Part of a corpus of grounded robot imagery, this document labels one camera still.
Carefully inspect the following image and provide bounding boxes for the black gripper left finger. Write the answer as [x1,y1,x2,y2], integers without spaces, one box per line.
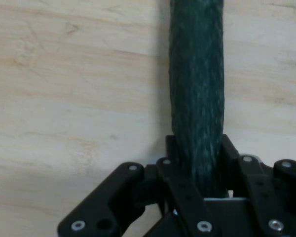
[57,134,223,237]

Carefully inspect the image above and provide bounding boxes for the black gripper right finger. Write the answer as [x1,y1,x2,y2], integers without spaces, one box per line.
[220,133,296,237]

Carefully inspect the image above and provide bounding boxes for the long dark green cucumber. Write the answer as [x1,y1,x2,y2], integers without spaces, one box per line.
[168,0,225,198]

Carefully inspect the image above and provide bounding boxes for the wooden cutting board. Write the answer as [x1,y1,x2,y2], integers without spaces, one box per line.
[0,0,296,237]

